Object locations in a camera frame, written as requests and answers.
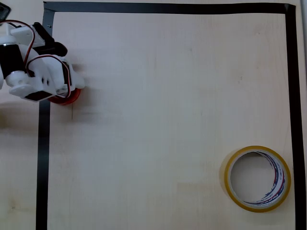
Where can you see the small red tape roll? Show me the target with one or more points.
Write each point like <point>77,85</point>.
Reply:
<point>69,99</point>

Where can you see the black tape strip with screw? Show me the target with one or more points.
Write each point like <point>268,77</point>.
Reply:
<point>43,155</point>

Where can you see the large yellow clear tape roll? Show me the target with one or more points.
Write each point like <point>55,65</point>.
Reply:
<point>227,178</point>

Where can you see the black object at table corner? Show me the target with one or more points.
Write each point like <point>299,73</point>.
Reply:
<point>3,12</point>

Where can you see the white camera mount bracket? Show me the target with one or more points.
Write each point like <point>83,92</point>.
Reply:
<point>22,33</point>

